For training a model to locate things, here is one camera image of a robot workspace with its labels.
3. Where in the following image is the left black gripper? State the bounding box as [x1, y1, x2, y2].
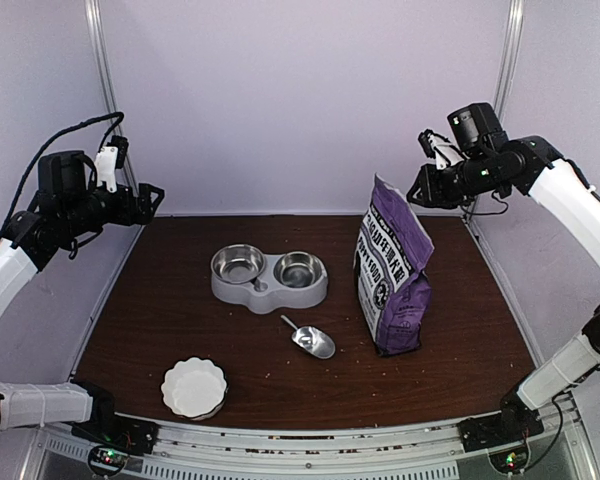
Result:
[61, 181, 164, 237]

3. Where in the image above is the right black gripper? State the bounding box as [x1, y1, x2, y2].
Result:
[407, 151, 508, 208]

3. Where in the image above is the purple puppy food bag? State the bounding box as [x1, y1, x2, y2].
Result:
[353, 176, 434, 357]

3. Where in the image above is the metal food scoop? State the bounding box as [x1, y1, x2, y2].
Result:
[280, 315, 336, 360]

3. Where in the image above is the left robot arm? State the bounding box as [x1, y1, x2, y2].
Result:
[0, 146, 165, 444]

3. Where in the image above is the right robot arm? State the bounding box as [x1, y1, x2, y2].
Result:
[407, 103, 600, 442]

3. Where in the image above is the grey double pet feeder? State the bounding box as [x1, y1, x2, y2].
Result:
[211, 249, 329, 315]

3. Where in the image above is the left steel feeder bowl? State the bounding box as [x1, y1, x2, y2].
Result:
[211, 244, 266, 284]

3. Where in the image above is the steel feeder bowl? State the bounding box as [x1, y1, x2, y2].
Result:
[211, 244, 266, 284]
[273, 251, 326, 289]

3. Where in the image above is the right steel feeder bowl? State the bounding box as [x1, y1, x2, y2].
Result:
[273, 251, 326, 289]

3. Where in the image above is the white scalloped ceramic dish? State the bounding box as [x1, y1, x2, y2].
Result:
[160, 357, 229, 421]

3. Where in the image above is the left circuit board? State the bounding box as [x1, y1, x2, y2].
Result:
[87, 445, 130, 477]

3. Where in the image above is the circuit board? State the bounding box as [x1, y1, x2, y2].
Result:
[87, 445, 130, 477]
[489, 446, 530, 475]

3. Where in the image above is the right circuit board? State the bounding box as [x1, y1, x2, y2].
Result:
[489, 446, 530, 475]

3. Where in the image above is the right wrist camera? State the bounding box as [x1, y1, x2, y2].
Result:
[418, 129, 466, 170]

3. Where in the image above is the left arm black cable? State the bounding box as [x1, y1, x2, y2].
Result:
[0, 110, 126, 271]

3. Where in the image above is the right aluminium frame post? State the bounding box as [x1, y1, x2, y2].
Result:
[462, 0, 525, 221]

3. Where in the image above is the aluminium frame post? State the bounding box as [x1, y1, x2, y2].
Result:
[84, 0, 140, 197]
[462, 0, 525, 221]

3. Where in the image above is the left aluminium frame post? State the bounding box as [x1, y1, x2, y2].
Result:
[84, 0, 140, 197]

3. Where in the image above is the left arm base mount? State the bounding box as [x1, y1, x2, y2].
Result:
[70, 416, 159, 456]

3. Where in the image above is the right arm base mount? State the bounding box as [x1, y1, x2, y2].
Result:
[457, 412, 544, 453]

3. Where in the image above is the front aluminium rail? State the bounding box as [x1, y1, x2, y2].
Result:
[29, 399, 586, 480]

